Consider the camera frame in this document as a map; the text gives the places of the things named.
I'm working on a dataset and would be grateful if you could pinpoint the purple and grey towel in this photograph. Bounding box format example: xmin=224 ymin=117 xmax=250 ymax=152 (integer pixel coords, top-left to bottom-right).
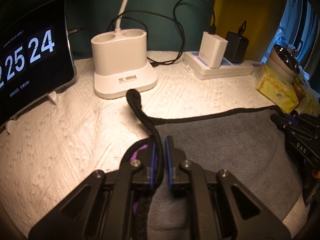
xmin=126 ymin=89 xmax=309 ymax=239

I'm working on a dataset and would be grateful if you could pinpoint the yellow plastic bag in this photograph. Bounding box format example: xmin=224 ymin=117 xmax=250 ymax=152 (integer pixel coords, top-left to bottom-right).
xmin=301 ymin=74 xmax=319 ymax=116

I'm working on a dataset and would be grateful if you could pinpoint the red yellow jar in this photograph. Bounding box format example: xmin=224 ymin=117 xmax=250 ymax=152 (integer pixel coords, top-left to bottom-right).
xmin=293 ymin=77 xmax=308 ymax=102

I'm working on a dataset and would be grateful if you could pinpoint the yellow tissue pack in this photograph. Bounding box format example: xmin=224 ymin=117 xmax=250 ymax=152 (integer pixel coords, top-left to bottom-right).
xmin=256 ymin=63 xmax=299 ymax=114

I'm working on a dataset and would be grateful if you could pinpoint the steel bowl on pot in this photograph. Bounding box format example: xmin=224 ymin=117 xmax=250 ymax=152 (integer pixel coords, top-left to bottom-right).
xmin=266 ymin=44 xmax=300 ymax=84

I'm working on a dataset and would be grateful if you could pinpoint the black power adapter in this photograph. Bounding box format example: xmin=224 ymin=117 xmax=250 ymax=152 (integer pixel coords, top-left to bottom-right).
xmin=224 ymin=21 xmax=249 ymax=64

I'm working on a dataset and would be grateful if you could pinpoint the white charger adapter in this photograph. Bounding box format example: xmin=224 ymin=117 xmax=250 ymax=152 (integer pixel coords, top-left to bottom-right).
xmin=198 ymin=31 xmax=228 ymax=69

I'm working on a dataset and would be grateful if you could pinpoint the white power strip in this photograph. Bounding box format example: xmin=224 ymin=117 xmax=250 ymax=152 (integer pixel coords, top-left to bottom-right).
xmin=183 ymin=52 xmax=253 ymax=80

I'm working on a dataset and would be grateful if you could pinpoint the yellow curtain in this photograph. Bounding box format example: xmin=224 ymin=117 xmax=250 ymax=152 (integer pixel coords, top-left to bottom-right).
xmin=214 ymin=0 xmax=287 ymax=61

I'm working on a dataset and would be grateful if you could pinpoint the white tablet stand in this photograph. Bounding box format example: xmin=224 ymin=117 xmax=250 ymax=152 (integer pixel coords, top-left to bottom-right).
xmin=5 ymin=91 xmax=59 ymax=134

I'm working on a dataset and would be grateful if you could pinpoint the white desk lamp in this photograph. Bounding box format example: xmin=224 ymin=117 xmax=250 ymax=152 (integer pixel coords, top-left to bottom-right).
xmin=91 ymin=0 xmax=158 ymax=100

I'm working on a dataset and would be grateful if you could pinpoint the tablet showing clock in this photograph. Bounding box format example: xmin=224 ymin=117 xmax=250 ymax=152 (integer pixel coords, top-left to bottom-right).
xmin=1 ymin=0 xmax=76 ymax=126

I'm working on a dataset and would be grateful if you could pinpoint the black charging cable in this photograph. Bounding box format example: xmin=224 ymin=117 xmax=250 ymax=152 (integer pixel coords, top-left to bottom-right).
xmin=106 ymin=0 xmax=217 ymax=67

